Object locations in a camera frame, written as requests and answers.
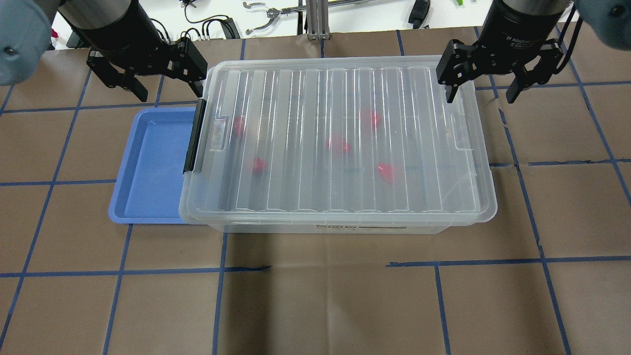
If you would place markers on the red block under lid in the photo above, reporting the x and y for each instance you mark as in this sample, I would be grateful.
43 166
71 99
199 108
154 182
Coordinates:
337 145
388 173
371 118

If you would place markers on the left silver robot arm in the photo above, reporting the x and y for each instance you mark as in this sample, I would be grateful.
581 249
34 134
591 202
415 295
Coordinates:
25 33

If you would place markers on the aluminium frame post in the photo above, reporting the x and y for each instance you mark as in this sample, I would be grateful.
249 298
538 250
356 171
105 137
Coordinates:
317 20

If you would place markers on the red block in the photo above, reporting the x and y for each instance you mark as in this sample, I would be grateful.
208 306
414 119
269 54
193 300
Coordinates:
260 166
337 145
238 128
388 173
371 118

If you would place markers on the clear ribbed box lid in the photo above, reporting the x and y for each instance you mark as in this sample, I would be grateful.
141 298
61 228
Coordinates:
340 140

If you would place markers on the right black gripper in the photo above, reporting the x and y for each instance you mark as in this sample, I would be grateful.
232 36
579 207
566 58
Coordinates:
510 35

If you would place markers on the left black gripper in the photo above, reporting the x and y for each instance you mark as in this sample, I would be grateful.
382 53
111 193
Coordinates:
129 38

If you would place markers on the black box latch handle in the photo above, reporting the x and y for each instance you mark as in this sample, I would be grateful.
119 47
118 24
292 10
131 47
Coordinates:
193 145

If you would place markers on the blue plastic tray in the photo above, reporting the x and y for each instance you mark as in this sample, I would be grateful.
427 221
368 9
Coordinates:
149 183

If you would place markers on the black power adapter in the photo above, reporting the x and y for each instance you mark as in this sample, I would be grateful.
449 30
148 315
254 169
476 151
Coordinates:
419 13

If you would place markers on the clear plastic storage box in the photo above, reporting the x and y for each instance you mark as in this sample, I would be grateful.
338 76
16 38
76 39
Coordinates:
335 148

